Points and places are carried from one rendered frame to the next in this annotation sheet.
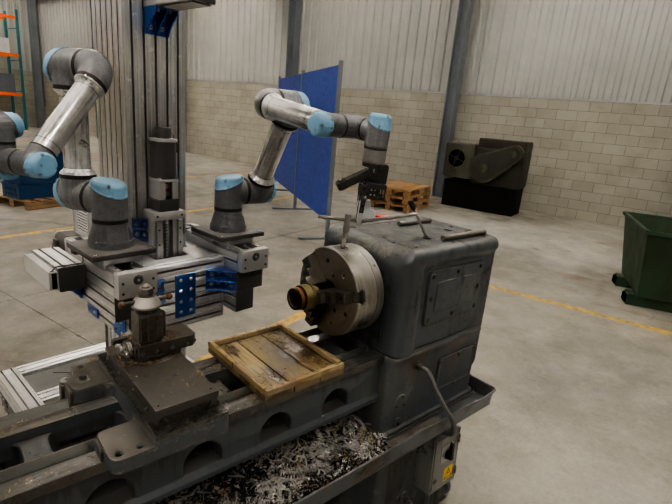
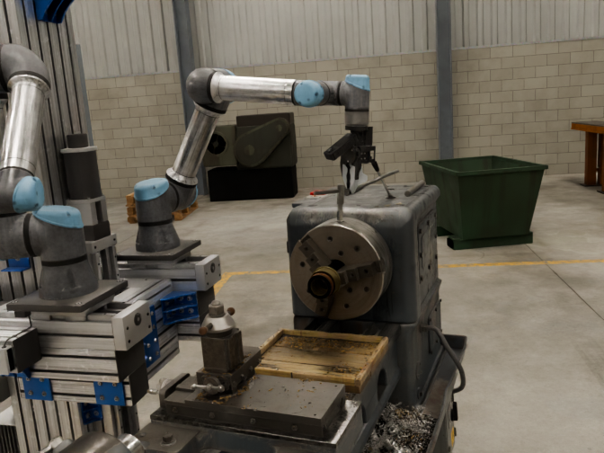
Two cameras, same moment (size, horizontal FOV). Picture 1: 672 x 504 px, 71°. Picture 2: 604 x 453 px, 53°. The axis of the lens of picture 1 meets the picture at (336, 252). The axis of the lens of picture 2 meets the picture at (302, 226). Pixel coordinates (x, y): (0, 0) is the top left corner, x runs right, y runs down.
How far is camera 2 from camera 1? 0.89 m
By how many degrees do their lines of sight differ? 25
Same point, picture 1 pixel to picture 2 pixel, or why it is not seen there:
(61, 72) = not seen: outside the picture
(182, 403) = (331, 404)
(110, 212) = (75, 246)
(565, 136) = not seen: hidden behind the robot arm
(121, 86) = not seen: hidden behind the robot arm
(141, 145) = (53, 161)
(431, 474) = (447, 441)
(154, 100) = (57, 102)
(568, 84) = (309, 45)
